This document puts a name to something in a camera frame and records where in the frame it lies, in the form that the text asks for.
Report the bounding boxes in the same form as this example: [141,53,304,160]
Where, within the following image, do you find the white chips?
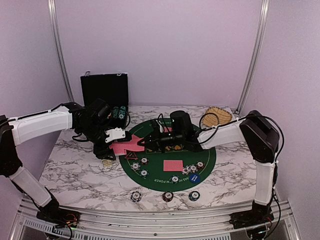
[181,164,198,175]
[130,162,141,171]

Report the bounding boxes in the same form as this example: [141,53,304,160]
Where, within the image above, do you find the teal chip stack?
[188,191,201,202]

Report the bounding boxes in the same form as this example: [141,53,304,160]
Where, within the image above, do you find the red card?
[163,127,172,133]
[163,160,184,172]

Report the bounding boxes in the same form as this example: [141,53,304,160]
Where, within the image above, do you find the red black chip stack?
[162,191,174,202]

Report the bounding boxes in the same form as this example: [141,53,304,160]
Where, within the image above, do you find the round green poker mat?
[118,118,217,193]

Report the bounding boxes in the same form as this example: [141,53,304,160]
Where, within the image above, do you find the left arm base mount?
[36,209,81,228]

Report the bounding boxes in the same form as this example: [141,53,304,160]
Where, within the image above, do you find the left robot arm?
[0,98,126,224]

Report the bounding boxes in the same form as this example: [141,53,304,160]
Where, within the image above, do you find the blue small blind button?
[189,173,201,184]

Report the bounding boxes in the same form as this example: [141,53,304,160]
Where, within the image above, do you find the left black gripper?
[78,121,116,161]

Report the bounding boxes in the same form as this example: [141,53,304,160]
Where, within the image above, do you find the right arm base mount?
[229,210,275,229]

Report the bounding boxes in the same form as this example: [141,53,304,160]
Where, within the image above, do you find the right aluminium frame post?
[236,0,270,113]

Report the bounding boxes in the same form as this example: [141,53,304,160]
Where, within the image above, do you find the woven bamboo tray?
[200,106,233,127]

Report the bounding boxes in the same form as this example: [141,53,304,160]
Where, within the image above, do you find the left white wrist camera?
[105,127,126,143]

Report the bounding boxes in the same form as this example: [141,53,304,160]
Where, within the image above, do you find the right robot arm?
[137,110,280,224]

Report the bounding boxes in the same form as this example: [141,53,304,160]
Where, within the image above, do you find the black poker chip case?
[80,73,129,128]

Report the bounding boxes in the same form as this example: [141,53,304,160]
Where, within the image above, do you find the blue gold card box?
[102,159,118,168]

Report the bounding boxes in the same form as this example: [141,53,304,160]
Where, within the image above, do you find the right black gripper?
[138,126,185,153]

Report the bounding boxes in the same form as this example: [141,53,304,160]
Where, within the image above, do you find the red playing card deck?
[109,142,132,156]

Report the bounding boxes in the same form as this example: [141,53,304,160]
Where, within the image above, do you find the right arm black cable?
[157,112,286,233]

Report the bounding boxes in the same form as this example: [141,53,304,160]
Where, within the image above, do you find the red chips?
[140,157,149,165]
[196,161,205,169]

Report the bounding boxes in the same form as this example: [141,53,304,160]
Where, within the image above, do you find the teal chips row in case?
[118,106,127,120]

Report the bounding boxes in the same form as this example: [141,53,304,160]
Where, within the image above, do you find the green chips row in case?
[112,106,120,120]

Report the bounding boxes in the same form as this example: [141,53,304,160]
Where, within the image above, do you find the black triangular dealer button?
[124,150,138,160]

